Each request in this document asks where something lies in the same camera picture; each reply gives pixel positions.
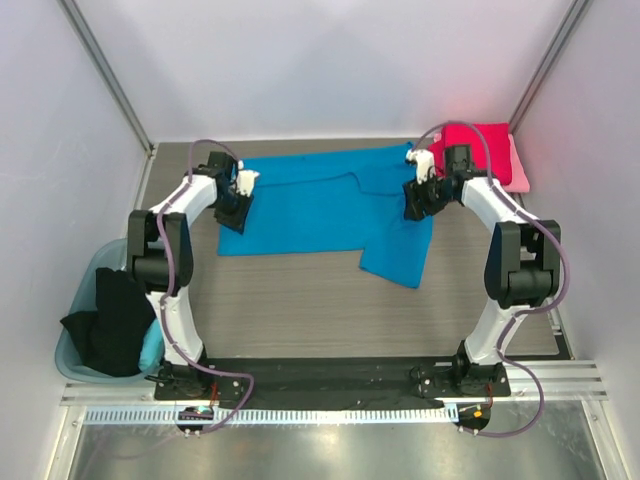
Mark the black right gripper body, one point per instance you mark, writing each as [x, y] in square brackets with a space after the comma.
[417, 198]

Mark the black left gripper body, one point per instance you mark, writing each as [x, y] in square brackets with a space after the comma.
[231, 210]

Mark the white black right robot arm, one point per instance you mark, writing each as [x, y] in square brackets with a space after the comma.
[521, 273]

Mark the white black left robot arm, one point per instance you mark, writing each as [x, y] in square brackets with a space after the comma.
[160, 260]

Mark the folded pink t shirt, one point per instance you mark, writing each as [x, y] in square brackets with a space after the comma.
[519, 182]

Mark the teal plastic bin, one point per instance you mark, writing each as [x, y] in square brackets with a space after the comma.
[112, 256]

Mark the light blue t shirt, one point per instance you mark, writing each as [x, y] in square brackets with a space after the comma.
[152, 347]

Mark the black t shirt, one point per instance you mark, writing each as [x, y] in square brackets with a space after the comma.
[109, 338]

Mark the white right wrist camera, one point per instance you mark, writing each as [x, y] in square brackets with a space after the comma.
[424, 162]

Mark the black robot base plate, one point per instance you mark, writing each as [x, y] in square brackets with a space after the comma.
[334, 383]

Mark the white slotted cable duct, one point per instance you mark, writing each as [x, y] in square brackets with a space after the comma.
[184, 416]

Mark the aluminium frame post right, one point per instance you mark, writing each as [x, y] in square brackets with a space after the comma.
[561, 38]

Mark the aluminium frame post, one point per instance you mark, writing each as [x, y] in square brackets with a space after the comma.
[82, 29]
[561, 38]

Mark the aluminium frame post left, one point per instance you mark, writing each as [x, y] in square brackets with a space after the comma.
[82, 29]

